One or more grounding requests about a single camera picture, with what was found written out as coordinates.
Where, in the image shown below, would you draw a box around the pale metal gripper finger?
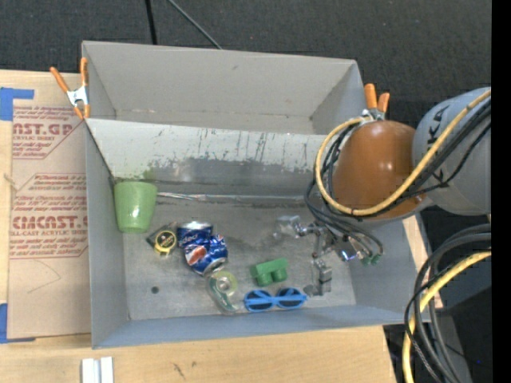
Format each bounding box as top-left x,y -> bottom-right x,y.
273,215 -> 317,240
305,256 -> 334,298

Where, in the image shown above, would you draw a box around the grey metal bin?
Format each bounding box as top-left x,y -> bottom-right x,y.
81,40 -> 432,350

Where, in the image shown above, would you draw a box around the green toy block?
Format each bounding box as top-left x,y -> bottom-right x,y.
249,257 -> 290,288

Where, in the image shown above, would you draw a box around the blue sunglasses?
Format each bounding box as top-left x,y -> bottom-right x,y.
242,287 -> 310,314

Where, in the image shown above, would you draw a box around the clear tape dispenser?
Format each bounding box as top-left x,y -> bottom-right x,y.
204,270 -> 242,316

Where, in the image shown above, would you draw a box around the crushed blue soda can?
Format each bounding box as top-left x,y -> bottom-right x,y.
176,220 -> 229,276

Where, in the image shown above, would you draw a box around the green plastic cup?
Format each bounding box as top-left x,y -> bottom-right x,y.
113,180 -> 159,234

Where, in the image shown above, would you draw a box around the brown cardboard board red print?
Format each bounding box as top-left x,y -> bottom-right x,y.
0,69 -> 93,341

